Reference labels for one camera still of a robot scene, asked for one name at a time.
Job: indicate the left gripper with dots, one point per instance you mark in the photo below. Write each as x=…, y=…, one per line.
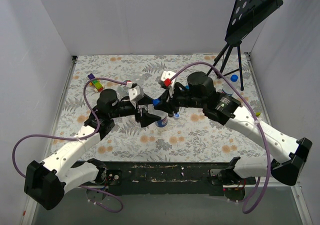
x=138, y=113

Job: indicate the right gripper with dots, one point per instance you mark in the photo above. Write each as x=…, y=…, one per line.
x=167, y=102

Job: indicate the blue label bottle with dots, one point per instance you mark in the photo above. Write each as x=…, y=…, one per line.
x=163, y=121

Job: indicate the Pepsi plastic bottle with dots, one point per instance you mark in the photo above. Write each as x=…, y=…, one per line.
x=226, y=89

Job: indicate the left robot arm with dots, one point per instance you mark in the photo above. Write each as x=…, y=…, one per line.
x=49, y=180

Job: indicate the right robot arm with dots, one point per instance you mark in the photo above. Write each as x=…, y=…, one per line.
x=288, y=154

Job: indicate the white blue bottle cap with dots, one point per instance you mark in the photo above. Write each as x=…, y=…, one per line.
x=176, y=115

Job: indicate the clear lying bottle silver label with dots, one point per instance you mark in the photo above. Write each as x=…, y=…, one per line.
x=138, y=78

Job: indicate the floral table cloth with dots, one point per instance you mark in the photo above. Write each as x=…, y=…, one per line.
x=191, y=138

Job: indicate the multicolour toy brick stack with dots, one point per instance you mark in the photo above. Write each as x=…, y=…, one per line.
x=95, y=84

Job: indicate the black base beam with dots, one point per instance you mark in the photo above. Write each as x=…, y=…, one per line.
x=161, y=178

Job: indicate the yellow green toy brick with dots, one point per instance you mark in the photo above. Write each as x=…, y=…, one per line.
x=257, y=114

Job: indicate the black music stand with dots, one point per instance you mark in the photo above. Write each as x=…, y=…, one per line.
x=246, y=15

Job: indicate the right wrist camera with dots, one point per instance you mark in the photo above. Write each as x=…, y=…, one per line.
x=168, y=82

